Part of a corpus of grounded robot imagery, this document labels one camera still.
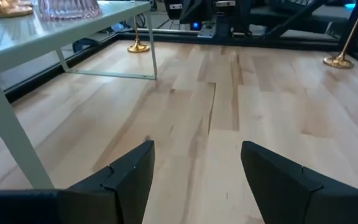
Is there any pink ribbed glass candle holder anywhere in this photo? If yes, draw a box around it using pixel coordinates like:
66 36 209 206
37 0 103 22

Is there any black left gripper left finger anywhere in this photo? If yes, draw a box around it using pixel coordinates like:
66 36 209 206
0 139 155 224

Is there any gold metal candlestick holder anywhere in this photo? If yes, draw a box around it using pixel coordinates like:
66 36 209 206
323 0 358 70
0 0 34 19
127 14 151 54

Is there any pale green perforated metal shelf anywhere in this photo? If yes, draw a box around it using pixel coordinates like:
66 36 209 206
0 0 158 190

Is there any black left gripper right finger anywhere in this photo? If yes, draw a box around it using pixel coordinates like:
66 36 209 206
240 140 358 224

